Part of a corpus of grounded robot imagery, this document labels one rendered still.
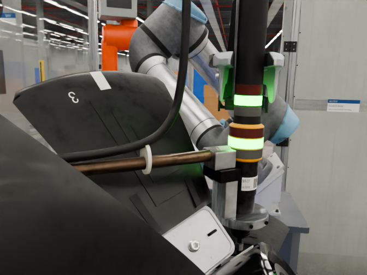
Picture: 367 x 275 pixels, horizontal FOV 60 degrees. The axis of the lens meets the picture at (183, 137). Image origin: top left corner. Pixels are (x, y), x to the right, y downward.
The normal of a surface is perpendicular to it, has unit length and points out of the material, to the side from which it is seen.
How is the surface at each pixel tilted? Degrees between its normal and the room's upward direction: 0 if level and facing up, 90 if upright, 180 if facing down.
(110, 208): 64
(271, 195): 90
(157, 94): 41
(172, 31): 103
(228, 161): 90
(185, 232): 53
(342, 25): 90
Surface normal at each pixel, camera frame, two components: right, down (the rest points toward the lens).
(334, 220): -0.11, 0.18
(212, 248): 0.26, -0.44
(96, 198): 0.85, -0.37
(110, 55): 0.32, 0.29
